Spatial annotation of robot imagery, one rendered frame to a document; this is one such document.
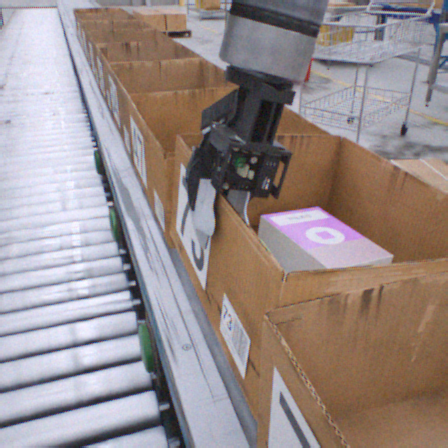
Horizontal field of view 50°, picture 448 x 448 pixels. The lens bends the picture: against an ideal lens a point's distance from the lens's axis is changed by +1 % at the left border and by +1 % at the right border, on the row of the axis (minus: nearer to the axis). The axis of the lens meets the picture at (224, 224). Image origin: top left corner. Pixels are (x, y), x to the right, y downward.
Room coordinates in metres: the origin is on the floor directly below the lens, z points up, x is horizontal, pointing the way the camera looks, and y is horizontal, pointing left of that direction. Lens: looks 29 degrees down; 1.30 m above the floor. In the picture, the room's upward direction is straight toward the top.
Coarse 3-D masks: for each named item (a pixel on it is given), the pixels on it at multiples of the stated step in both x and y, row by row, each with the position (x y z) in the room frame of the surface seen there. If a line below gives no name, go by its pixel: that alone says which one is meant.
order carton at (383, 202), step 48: (192, 144) 0.69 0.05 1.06; (288, 144) 0.75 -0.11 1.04; (336, 144) 0.78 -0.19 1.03; (288, 192) 0.75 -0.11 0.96; (336, 192) 0.76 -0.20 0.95; (384, 192) 0.65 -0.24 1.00; (432, 192) 0.57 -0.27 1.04; (240, 240) 0.41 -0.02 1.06; (384, 240) 0.62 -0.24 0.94; (432, 240) 0.54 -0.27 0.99; (240, 288) 0.39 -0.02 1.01; (288, 288) 0.32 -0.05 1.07; (336, 288) 0.34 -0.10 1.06; (240, 384) 0.36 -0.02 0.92
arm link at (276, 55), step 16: (224, 32) 0.50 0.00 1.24; (240, 32) 0.47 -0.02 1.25; (256, 32) 0.46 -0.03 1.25; (272, 32) 0.46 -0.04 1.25; (288, 32) 0.46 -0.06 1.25; (224, 48) 0.49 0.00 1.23; (240, 48) 0.47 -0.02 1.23; (256, 48) 0.46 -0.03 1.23; (272, 48) 0.46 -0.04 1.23; (288, 48) 0.46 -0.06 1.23; (304, 48) 0.47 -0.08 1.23; (240, 64) 0.46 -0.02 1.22; (256, 64) 0.46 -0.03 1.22; (272, 64) 0.46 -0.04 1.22; (288, 64) 0.46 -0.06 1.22; (304, 64) 0.48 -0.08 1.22; (272, 80) 0.47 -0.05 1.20; (288, 80) 0.47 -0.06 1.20
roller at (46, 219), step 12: (36, 216) 1.06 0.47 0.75; (48, 216) 1.06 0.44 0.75; (60, 216) 1.06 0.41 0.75; (72, 216) 1.07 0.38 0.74; (84, 216) 1.07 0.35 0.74; (96, 216) 1.08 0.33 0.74; (108, 216) 1.09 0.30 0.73; (0, 228) 1.01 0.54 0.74; (12, 228) 1.02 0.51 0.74; (24, 228) 1.03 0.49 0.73
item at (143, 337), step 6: (144, 324) 0.54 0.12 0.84; (138, 330) 0.54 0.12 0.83; (144, 330) 0.53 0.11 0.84; (138, 336) 0.53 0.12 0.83; (144, 336) 0.51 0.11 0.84; (144, 342) 0.51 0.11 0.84; (144, 348) 0.50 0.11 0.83; (150, 348) 0.50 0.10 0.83; (144, 354) 0.50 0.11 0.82; (150, 354) 0.50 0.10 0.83; (144, 360) 0.50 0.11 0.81; (150, 360) 0.49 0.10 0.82; (144, 366) 0.51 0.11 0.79; (150, 366) 0.49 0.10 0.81; (150, 372) 0.50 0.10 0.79
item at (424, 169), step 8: (392, 160) 3.06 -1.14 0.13; (408, 160) 3.06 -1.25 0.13; (416, 160) 3.06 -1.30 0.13; (424, 160) 3.06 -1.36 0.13; (432, 160) 3.06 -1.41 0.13; (440, 160) 3.05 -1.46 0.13; (408, 168) 2.92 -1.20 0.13; (416, 168) 2.92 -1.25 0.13; (424, 168) 2.92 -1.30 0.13; (432, 168) 2.91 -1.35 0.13; (440, 168) 2.91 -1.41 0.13; (424, 176) 2.78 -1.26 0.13; (432, 176) 2.78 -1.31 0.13; (440, 176) 2.78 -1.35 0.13; (432, 184) 2.66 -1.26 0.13; (440, 184) 2.66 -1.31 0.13
